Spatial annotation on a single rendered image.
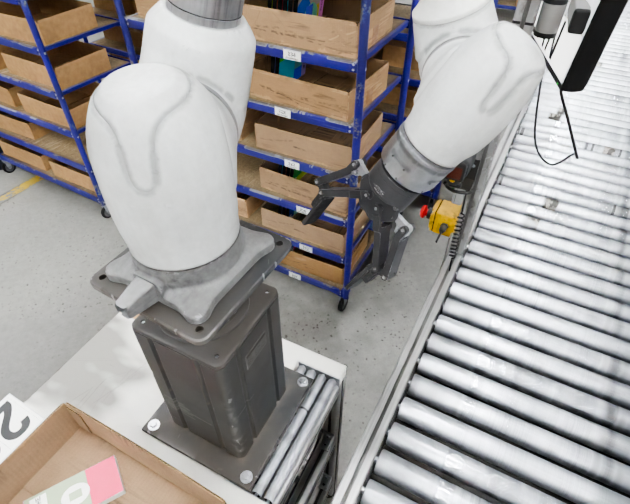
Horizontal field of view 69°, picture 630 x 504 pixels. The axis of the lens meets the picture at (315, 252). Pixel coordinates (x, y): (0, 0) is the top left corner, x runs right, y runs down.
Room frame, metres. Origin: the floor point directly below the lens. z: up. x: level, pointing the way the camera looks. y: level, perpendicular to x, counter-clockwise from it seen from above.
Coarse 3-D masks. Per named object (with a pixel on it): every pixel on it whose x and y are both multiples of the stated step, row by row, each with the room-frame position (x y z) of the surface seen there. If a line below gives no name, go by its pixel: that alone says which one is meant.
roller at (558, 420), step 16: (432, 368) 0.58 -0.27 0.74; (448, 368) 0.58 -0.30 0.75; (448, 384) 0.55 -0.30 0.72; (464, 384) 0.54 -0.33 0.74; (480, 384) 0.54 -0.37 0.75; (496, 384) 0.54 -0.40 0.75; (496, 400) 0.50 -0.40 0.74; (512, 400) 0.50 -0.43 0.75; (528, 400) 0.50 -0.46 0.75; (528, 416) 0.47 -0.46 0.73; (544, 416) 0.46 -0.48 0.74; (560, 416) 0.46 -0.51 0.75; (576, 416) 0.46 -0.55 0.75; (560, 432) 0.44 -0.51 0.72; (576, 432) 0.43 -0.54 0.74; (592, 432) 0.43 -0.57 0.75; (608, 432) 0.43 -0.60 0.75; (608, 448) 0.40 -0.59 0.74; (624, 448) 0.40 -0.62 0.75
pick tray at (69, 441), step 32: (64, 416) 0.43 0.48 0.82; (32, 448) 0.36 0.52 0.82; (64, 448) 0.39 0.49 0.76; (96, 448) 0.39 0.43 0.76; (128, 448) 0.37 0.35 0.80; (0, 480) 0.31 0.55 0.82; (32, 480) 0.33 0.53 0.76; (128, 480) 0.33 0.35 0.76; (160, 480) 0.33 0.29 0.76; (192, 480) 0.30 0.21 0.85
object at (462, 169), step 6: (474, 156) 0.95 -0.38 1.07; (462, 162) 0.90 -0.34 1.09; (468, 162) 0.91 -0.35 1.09; (456, 168) 0.89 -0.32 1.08; (462, 168) 0.89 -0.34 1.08; (468, 168) 0.90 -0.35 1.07; (450, 174) 0.89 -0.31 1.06; (456, 174) 0.89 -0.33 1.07; (462, 174) 0.88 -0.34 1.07; (444, 180) 0.95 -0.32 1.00; (450, 180) 0.93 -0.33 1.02; (456, 180) 0.89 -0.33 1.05; (462, 180) 0.88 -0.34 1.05; (450, 186) 0.94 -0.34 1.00; (456, 186) 0.93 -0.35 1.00
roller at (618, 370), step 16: (448, 304) 0.77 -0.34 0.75; (464, 304) 0.77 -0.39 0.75; (464, 320) 0.73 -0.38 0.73; (480, 320) 0.72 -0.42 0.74; (496, 320) 0.71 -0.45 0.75; (512, 336) 0.68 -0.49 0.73; (528, 336) 0.67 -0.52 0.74; (544, 336) 0.66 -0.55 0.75; (544, 352) 0.64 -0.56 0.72; (560, 352) 0.63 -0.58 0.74; (576, 352) 0.62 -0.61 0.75; (592, 352) 0.62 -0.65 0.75; (592, 368) 0.59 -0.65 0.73; (608, 368) 0.58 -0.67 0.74; (624, 368) 0.58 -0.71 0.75
